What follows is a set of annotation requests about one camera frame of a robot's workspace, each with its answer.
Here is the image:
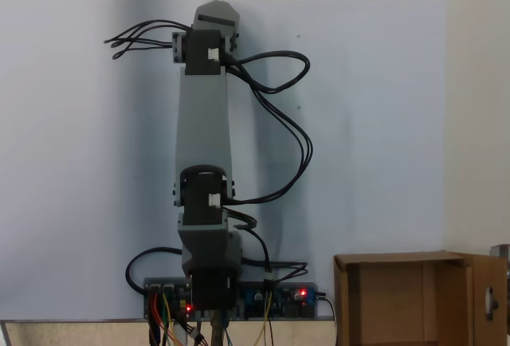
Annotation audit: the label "black base servo cable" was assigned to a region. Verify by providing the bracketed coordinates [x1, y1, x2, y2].
[226, 208, 310, 283]

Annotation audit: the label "long black servo cable bundle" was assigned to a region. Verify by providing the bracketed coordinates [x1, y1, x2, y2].
[221, 50, 314, 207]

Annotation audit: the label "circuit board with coloured wires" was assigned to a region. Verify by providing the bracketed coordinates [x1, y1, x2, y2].
[143, 277, 192, 320]

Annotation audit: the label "white paper sheet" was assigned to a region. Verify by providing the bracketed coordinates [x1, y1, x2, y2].
[0, 0, 447, 321]

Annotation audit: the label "black USB cable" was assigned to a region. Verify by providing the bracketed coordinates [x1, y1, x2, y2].
[318, 290, 339, 346]

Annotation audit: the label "thick black looped cable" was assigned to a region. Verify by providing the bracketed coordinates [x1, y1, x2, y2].
[126, 246, 185, 296]

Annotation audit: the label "coloured jumper wires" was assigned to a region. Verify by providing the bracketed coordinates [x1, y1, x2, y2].
[146, 293, 208, 346]

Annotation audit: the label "brown cardboard box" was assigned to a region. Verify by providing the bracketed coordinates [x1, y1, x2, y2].
[333, 250, 509, 346]

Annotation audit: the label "yellow wire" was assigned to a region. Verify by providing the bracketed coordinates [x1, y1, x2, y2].
[254, 281, 276, 346]

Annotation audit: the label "short black servo cable bundle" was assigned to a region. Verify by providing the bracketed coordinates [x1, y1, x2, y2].
[104, 20, 193, 61]

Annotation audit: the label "circuit board with blue parts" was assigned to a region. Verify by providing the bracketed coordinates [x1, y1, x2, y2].
[234, 281, 320, 320]

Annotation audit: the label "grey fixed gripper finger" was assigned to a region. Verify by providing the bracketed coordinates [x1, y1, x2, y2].
[193, 0, 241, 20]

